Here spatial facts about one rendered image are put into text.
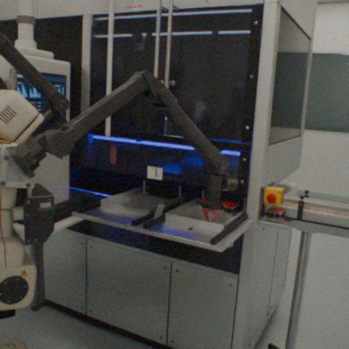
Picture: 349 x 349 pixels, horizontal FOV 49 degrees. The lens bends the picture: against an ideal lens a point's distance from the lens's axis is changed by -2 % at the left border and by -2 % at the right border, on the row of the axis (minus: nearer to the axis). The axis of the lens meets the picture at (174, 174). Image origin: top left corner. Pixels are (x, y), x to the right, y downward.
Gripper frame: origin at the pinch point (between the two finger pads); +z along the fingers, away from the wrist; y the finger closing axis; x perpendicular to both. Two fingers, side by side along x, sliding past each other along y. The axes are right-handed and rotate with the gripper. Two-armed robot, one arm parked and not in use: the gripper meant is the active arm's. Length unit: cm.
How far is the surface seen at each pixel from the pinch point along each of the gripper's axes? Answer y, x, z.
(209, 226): -0.9, -0.5, 0.5
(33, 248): 6, 100, 34
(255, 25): 12, -4, -84
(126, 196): 19, 53, -2
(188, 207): 20.4, 19.1, -2.3
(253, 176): 22.0, -9.3, -21.0
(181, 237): -13.8, 5.1, 4.4
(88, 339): 31, 76, 86
